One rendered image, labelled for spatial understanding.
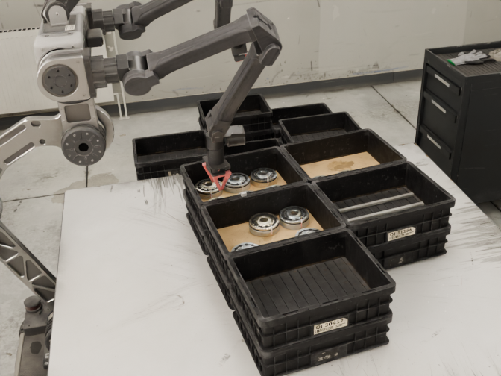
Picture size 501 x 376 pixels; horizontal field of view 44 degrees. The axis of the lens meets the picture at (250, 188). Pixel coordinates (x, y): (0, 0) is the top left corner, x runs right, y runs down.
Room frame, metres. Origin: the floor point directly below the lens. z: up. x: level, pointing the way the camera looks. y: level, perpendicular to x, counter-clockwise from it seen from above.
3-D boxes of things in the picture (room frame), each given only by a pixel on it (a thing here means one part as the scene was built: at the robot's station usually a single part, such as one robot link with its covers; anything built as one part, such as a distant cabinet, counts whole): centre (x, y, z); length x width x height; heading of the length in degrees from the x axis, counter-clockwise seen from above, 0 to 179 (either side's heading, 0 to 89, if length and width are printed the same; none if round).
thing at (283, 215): (1.75, -0.15, 0.86); 0.10 x 0.10 x 0.01
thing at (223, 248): (1.65, -0.06, 0.92); 0.40 x 0.30 x 0.02; 108
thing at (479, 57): (3.17, -1.21, 0.88); 0.25 x 0.19 x 0.03; 101
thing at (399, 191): (1.77, -0.44, 0.87); 0.40 x 0.30 x 0.11; 108
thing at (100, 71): (1.62, 0.39, 1.45); 0.09 x 0.08 x 0.12; 11
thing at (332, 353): (1.36, -0.16, 0.76); 0.40 x 0.30 x 0.12; 108
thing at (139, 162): (2.83, 0.40, 0.37); 0.40 x 0.30 x 0.45; 101
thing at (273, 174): (2.04, -0.05, 0.86); 0.10 x 0.10 x 0.01
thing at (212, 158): (1.84, 0.11, 1.06); 0.10 x 0.07 x 0.07; 23
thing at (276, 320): (1.36, -0.16, 0.92); 0.40 x 0.30 x 0.02; 108
